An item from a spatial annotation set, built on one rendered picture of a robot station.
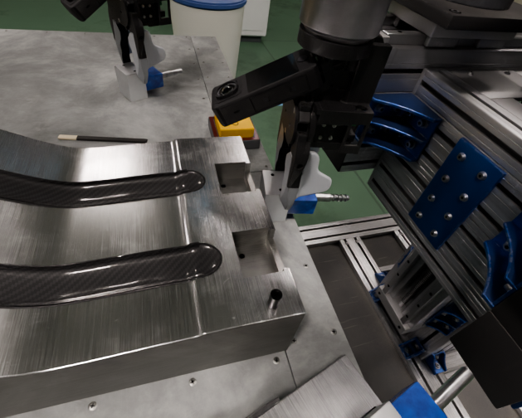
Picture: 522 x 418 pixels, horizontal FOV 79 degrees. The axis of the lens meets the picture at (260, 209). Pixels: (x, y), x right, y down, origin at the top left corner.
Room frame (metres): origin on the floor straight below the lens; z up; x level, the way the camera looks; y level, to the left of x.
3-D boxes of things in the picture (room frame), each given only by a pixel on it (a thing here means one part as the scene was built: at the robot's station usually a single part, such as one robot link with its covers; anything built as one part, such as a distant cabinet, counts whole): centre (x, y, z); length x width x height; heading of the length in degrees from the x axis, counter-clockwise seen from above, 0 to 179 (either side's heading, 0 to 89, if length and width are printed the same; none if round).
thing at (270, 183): (0.34, -0.06, 0.83); 0.13 x 0.05 x 0.05; 102
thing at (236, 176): (0.28, 0.03, 0.87); 0.05 x 0.05 x 0.04; 22
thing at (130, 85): (0.61, 0.26, 0.83); 0.13 x 0.05 x 0.05; 140
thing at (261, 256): (0.18, -0.01, 0.87); 0.05 x 0.05 x 0.04; 22
